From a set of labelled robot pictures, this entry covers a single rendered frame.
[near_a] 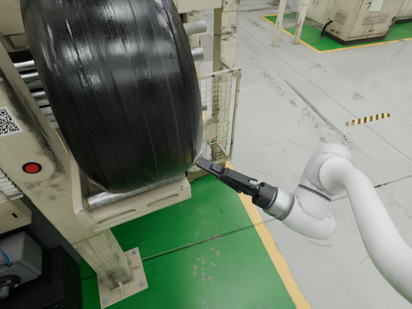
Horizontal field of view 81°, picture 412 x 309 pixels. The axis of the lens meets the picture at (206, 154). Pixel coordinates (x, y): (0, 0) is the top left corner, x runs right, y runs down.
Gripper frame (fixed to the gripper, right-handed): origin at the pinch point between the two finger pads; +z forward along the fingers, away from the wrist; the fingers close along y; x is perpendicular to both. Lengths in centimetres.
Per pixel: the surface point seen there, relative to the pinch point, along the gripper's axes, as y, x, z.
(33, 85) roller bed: 23, 4, 71
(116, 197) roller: 16.4, -19.0, 21.7
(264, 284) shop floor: 82, -22, -69
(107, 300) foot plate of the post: 95, -68, 10
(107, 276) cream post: 80, -54, 15
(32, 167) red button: 6.3, -22.3, 44.0
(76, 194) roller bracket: 14.6, -23.5, 32.3
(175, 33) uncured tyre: -27.7, 12.8, 20.8
